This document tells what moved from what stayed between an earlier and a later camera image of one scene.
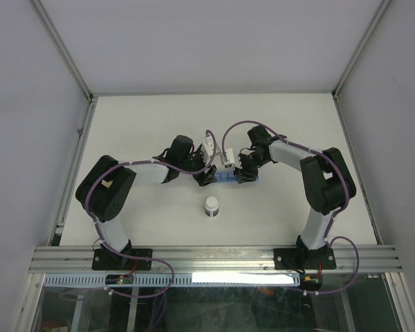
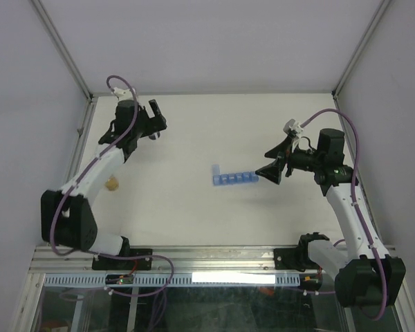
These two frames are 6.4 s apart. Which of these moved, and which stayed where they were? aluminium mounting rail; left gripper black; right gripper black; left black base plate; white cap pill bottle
Moved: left gripper black; white cap pill bottle; right gripper black
Stayed: left black base plate; aluminium mounting rail
